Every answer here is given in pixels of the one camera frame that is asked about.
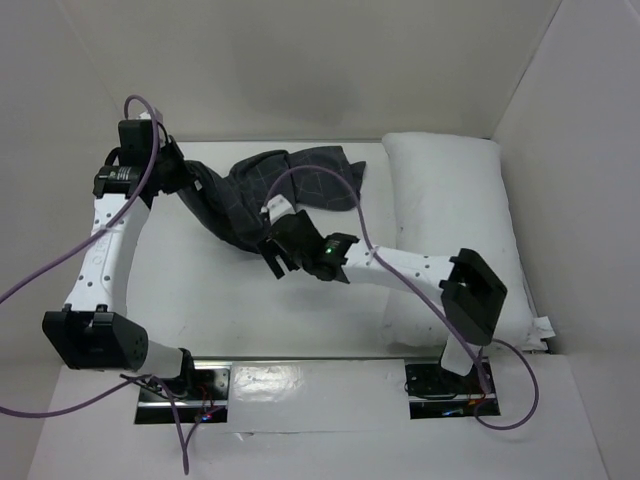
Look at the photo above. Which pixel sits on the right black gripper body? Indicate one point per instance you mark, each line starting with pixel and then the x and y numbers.
pixel 282 245

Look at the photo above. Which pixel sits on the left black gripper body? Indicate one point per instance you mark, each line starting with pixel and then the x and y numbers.
pixel 174 173

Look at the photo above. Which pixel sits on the dark grey checked pillowcase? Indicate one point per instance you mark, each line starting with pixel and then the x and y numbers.
pixel 230 207

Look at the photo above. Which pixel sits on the white pillow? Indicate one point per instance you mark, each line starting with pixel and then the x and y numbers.
pixel 449 194

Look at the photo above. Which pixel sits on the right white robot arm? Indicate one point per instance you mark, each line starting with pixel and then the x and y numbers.
pixel 461 290

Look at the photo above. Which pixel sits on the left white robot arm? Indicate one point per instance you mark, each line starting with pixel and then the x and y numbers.
pixel 92 331

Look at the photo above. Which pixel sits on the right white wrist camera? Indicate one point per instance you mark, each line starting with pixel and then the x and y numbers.
pixel 276 208

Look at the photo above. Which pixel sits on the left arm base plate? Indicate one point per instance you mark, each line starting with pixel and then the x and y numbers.
pixel 204 397

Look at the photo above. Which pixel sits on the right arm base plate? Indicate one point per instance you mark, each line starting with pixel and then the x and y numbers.
pixel 435 393

